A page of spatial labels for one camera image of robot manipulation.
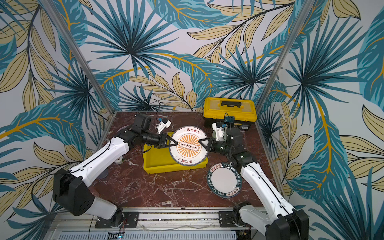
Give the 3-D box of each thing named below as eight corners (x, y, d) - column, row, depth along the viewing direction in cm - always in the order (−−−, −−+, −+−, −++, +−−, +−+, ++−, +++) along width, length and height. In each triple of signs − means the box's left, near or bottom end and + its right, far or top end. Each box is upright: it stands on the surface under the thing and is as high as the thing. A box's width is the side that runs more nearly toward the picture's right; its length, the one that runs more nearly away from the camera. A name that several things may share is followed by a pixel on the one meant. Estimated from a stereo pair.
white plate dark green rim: (208, 197, 82) (208, 196, 80) (206, 164, 95) (206, 162, 92) (243, 197, 83) (245, 196, 80) (237, 164, 95) (238, 162, 92)
